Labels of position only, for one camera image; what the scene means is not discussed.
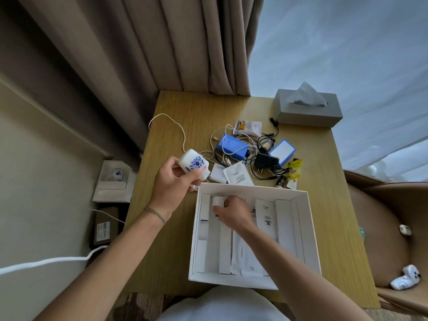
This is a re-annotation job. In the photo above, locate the thin white floor cable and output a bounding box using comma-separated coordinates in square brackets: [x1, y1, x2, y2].
[90, 209, 125, 224]

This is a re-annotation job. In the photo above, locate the thick white cord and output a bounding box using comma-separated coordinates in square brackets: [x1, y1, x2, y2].
[0, 245, 108, 276]

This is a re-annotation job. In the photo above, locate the thin wrist bracelet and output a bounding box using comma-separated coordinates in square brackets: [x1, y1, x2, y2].
[144, 206, 167, 226]

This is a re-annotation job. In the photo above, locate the grey tissue box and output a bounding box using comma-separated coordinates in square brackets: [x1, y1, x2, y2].
[271, 89, 344, 128]

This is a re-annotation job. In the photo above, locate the white shirt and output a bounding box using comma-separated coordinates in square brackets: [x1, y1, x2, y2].
[157, 285, 292, 321]

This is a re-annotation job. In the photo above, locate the person's right hand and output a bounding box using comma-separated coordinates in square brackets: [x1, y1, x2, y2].
[211, 195, 259, 234]

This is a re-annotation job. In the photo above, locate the yellow tea bag packet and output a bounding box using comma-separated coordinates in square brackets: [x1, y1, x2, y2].
[287, 158, 303, 181]

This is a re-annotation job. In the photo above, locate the brown leather chair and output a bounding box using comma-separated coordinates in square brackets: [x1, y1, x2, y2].
[343, 169, 428, 317]

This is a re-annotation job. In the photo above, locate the person's left hand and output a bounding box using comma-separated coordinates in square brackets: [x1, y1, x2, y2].
[146, 156, 204, 223]

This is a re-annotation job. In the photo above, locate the white charger blue print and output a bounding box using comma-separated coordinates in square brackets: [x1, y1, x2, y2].
[178, 148, 211, 181]

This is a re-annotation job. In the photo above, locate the white game controller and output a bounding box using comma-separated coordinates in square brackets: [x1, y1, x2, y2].
[390, 264, 421, 291]

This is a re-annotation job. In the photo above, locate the blue and white small box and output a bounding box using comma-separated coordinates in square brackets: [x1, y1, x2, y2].
[268, 139, 297, 167]

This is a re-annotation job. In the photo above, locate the wooden table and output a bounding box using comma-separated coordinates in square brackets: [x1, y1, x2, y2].
[122, 91, 381, 310]

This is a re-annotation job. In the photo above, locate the blue power bank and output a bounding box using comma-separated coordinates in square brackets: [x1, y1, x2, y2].
[216, 133, 250, 161]

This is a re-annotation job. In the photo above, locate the clear packet orange print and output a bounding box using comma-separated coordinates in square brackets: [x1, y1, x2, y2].
[233, 120, 263, 137]

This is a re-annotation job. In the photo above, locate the small white square packet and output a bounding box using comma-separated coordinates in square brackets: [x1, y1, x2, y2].
[210, 163, 228, 184]

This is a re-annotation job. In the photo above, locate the brown cardboard box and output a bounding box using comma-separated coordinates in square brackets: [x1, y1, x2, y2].
[93, 206, 120, 246]

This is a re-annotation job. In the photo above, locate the white tissue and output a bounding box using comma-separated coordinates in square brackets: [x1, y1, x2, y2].
[286, 81, 328, 107]

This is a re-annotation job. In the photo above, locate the wall socket panel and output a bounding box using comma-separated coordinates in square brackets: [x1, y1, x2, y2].
[92, 160, 138, 203]

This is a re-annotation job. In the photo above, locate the white cardboard box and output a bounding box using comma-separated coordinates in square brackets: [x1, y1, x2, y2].
[188, 182, 322, 291]

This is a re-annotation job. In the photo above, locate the short white cable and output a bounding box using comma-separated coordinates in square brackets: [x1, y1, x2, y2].
[210, 124, 260, 164]

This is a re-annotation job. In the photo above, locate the black adapter cable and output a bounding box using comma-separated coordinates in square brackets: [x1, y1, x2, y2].
[250, 116, 293, 181]

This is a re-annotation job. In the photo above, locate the white square sachet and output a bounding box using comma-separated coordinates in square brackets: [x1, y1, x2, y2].
[223, 160, 255, 186]

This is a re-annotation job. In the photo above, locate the beige curtain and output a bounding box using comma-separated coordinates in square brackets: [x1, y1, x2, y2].
[0, 0, 265, 164]

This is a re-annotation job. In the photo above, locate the person's left forearm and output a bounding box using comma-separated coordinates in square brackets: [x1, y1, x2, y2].
[33, 207, 167, 321]

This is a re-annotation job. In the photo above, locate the white sheer curtain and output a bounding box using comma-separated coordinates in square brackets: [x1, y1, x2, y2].
[247, 0, 428, 183]

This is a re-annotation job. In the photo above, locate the black power adapter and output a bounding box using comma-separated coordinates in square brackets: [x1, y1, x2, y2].
[254, 152, 280, 170]

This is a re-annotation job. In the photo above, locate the person's right forearm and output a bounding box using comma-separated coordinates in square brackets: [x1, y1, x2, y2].
[239, 223, 374, 321]

